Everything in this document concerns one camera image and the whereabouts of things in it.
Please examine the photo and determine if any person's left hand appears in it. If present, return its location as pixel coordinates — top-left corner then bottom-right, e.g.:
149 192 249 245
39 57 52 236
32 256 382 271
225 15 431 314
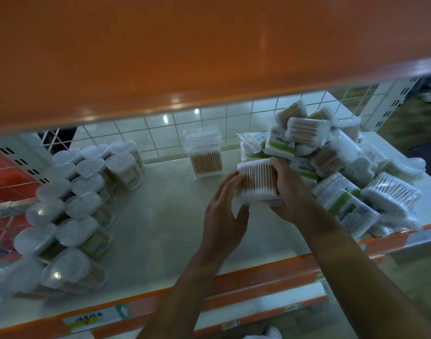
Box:
203 171 251 259

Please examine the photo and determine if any pile of cotton swab packs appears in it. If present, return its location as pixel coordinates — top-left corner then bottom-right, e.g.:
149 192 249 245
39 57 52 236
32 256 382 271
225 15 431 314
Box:
236 99 429 241

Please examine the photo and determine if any white slotted shelf post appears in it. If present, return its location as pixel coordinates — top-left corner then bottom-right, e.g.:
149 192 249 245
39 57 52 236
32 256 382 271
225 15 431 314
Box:
0 136 56 185

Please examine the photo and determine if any person's right hand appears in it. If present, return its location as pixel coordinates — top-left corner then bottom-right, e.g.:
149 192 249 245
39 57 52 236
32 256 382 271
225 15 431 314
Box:
270 157 326 227

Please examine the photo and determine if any white wire basket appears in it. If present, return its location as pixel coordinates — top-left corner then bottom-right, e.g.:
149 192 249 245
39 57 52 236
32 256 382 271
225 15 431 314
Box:
0 197 40 273

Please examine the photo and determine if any white slotted end post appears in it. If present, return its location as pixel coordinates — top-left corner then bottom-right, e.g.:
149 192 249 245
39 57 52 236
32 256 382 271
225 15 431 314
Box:
362 77 422 134

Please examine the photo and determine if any person's left forearm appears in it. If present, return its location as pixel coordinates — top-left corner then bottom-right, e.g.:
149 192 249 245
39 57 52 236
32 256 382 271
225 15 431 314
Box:
136 249 234 339

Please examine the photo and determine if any white shelf orange rail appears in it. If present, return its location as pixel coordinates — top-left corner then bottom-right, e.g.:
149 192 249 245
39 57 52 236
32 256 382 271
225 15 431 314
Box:
0 132 431 339

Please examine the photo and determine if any price label green arrow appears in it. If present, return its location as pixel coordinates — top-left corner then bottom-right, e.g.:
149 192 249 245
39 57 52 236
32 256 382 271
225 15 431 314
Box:
62 303 133 335

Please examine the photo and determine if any white shelf board orange rim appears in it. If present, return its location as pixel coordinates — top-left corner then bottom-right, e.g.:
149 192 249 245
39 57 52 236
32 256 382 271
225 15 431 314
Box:
192 282 330 339
0 0 431 137
92 254 388 339

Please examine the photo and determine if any person's right forearm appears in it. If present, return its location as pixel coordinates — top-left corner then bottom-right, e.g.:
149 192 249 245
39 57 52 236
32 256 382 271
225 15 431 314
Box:
302 208 431 339

